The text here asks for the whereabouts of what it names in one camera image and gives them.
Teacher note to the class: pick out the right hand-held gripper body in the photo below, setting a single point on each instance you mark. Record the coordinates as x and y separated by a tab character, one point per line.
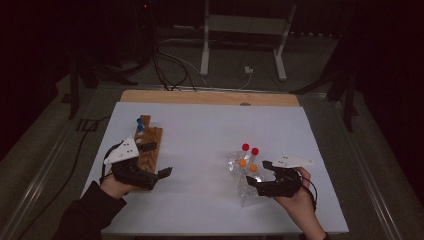
283	185

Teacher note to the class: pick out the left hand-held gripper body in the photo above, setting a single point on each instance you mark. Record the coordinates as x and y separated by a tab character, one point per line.
133	175

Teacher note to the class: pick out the wooden test tube rack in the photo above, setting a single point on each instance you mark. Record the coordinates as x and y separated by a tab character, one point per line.
151	160

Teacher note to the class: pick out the orange cap test tube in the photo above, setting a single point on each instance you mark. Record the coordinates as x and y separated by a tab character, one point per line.
253	167
242	162

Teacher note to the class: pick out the red cap test tube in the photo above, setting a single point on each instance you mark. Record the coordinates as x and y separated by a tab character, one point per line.
245	147
255	151

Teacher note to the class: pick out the blue cap test tube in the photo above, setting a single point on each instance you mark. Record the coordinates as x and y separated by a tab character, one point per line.
139	120
140	128

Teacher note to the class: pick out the person's right hand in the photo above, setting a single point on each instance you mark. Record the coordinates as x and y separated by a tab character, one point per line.
301	206

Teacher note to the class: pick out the white board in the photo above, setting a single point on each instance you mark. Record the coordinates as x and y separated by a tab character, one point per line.
200	140

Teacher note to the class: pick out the black metal stand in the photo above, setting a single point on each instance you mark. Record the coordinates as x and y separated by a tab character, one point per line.
349	106
74	93

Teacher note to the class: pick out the white plug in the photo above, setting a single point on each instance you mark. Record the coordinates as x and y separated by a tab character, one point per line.
248	70

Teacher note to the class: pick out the white metal stand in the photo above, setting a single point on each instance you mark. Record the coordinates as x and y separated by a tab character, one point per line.
246	24

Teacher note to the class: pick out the metal floor rail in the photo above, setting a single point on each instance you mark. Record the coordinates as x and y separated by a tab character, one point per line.
36	182
369	173

